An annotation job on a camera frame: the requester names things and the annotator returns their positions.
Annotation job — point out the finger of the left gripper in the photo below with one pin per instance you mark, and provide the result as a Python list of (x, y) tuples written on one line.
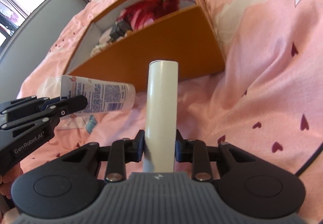
[(67, 106), (34, 103)]

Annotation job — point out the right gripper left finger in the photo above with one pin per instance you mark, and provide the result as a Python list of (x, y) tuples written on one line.
[(134, 148)]

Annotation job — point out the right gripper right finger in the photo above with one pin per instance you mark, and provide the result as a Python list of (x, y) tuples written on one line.
[(183, 149)]

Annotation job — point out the white peach print bottle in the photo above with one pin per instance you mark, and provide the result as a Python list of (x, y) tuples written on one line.
[(161, 117)]

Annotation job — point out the white blue label bottle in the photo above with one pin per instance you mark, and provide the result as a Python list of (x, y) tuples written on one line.
[(102, 96)]

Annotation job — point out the black square box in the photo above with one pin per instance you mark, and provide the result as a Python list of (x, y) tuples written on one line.
[(119, 29)]

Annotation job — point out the colourful feather toy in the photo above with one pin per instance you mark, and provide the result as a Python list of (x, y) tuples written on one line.
[(144, 12)]

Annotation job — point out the person's left hand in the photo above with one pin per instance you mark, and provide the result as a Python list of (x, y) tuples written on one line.
[(6, 182)]

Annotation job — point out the crochet bunny with flowers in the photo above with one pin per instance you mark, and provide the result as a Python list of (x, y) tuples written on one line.
[(104, 42)]

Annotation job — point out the orange cardboard box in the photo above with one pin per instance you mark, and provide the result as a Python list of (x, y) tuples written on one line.
[(185, 36)]

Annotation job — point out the pink printed bed quilt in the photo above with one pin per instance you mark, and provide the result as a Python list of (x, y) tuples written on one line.
[(267, 102)]

